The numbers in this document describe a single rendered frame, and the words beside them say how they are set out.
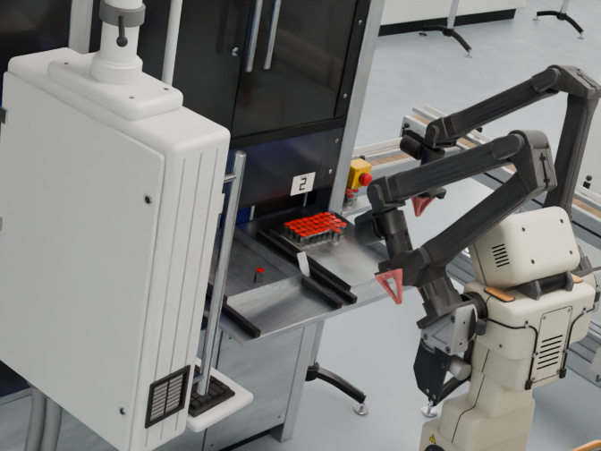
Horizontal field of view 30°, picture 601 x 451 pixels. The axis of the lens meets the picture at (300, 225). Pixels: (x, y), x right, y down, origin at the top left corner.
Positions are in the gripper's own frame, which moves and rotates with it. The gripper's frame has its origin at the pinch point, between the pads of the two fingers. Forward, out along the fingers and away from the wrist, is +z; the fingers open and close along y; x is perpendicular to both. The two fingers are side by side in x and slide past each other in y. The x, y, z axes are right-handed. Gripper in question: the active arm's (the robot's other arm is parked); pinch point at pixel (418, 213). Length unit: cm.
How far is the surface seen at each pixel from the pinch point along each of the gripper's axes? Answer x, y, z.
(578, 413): -118, -8, 110
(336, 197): -7.3, 37.1, 15.9
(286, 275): 29.7, 15.4, 21.0
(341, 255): 7.6, 17.0, 21.3
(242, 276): 41, 20, 21
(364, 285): 15.7, -0.6, 18.8
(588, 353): -84, -20, 62
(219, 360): 30, 35, 63
